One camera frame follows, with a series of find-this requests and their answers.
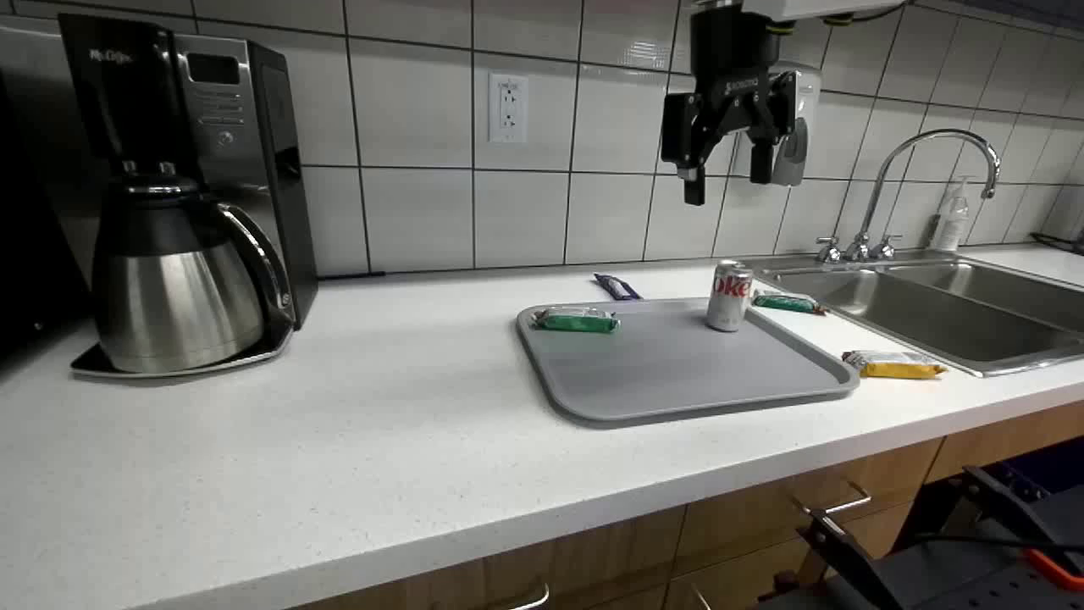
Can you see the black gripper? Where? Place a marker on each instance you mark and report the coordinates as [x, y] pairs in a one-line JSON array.
[[734, 52]]

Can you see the green and white chocolate bar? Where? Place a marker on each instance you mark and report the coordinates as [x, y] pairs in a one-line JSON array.
[[784, 299]]

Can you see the purple chocolate bar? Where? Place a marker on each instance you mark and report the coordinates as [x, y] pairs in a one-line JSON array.
[[618, 286]]

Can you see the yellow chocolate bar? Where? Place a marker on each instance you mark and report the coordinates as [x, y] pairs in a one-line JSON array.
[[899, 366]]

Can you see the grey plastic tray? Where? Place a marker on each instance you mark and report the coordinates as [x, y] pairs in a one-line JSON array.
[[680, 366]]

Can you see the red and white soda can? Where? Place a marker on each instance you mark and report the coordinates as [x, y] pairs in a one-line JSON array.
[[728, 295]]

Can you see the clear soap bottle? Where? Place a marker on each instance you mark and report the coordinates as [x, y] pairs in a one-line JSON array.
[[948, 222]]

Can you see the stainless steel sink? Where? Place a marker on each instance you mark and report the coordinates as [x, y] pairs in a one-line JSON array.
[[961, 318]]

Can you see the black stand with orange part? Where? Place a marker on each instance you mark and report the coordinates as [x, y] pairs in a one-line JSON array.
[[902, 565]]

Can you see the black coffee maker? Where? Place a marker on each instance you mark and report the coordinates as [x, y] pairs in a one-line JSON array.
[[243, 102]]

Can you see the steel coffee carafe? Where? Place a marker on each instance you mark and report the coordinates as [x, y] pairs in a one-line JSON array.
[[175, 292]]

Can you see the black microwave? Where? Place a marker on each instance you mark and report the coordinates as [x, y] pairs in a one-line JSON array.
[[34, 225]]

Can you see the white wall soap dispenser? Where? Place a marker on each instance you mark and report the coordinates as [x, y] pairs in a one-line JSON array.
[[805, 96]]

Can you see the white wall outlet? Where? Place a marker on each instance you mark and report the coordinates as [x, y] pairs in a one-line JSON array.
[[510, 109]]

